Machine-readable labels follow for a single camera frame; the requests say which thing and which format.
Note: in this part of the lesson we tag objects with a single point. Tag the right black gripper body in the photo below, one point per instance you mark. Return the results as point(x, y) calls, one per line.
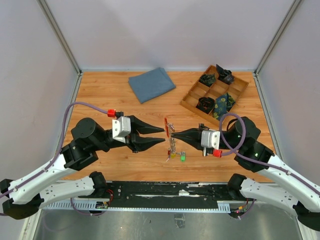
point(227, 144)

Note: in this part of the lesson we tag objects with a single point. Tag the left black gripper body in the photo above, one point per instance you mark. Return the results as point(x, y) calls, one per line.
point(128, 138)

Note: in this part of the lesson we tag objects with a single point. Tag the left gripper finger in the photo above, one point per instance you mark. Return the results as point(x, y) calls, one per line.
point(140, 127)
point(145, 143)

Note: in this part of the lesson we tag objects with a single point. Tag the key with green tag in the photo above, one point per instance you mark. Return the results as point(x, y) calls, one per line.
point(182, 155)

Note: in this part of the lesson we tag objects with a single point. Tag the metal key organizer red handle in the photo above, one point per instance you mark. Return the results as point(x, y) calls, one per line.
point(170, 129)

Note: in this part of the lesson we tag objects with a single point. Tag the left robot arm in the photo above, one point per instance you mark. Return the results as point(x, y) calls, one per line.
point(28, 194)

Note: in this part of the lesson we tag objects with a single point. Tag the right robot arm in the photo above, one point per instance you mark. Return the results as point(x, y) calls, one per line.
point(295, 194)

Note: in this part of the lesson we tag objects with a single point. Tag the black orange rolled tie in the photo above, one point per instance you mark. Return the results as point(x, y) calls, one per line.
point(205, 104)

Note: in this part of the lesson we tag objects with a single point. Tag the wooden compartment tray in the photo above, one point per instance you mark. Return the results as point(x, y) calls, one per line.
point(214, 91)

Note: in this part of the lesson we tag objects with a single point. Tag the blue yellow floral tie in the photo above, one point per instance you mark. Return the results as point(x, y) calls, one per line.
point(223, 105)

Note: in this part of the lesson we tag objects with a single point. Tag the folded blue cloth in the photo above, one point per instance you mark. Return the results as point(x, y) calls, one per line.
point(151, 84)

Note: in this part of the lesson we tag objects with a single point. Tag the dark green rolled tie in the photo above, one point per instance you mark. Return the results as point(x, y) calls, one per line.
point(207, 79)

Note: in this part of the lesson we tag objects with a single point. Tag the dark navy rolled tie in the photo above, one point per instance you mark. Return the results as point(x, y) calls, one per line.
point(224, 75)

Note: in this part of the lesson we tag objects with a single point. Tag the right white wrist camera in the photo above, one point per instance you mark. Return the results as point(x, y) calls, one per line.
point(210, 139)

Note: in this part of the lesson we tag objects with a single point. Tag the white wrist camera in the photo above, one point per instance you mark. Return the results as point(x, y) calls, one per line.
point(210, 139)
point(121, 128)

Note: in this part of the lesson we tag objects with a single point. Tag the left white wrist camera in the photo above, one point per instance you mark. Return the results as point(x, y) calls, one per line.
point(121, 128)

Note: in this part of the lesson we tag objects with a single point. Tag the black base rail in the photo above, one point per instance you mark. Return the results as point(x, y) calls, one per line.
point(169, 195)

